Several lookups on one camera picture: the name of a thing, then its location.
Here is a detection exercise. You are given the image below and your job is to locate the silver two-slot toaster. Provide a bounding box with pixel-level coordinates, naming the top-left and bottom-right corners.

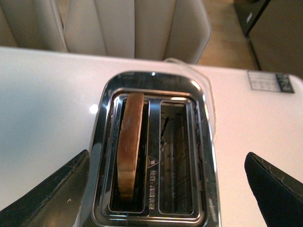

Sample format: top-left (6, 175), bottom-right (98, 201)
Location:
top-left (75, 72), bottom-right (221, 227)

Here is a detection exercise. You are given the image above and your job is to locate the table label sticker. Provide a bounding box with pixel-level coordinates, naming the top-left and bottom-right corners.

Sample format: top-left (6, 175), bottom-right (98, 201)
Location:
top-left (247, 70), bottom-right (295, 93)

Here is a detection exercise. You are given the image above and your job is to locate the white toaster power cable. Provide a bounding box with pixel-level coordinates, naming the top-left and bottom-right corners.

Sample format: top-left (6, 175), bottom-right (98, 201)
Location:
top-left (163, 58), bottom-right (218, 142)

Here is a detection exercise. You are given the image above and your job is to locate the toasted bread slice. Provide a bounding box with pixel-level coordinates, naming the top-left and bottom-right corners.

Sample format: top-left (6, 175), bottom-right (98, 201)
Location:
top-left (117, 93), bottom-right (144, 201)

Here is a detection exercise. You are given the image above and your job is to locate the beige chair on right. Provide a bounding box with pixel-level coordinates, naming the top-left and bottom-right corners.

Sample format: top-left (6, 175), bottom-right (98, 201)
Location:
top-left (63, 0), bottom-right (211, 64)

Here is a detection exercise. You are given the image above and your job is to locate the beige chair on left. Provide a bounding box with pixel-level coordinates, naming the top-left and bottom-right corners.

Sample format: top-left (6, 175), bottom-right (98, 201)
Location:
top-left (0, 0), bottom-right (68, 52)

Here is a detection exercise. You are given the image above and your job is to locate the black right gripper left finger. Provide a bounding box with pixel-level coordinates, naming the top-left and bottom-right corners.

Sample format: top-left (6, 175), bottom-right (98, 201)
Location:
top-left (0, 150), bottom-right (89, 227)

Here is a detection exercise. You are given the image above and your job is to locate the beige chair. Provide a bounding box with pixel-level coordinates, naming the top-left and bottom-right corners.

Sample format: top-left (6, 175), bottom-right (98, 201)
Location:
top-left (0, 0), bottom-right (68, 52)
top-left (63, 0), bottom-right (211, 64)

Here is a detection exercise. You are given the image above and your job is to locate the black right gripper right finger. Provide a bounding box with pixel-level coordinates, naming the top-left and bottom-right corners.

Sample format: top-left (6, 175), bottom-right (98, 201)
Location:
top-left (244, 152), bottom-right (303, 227)

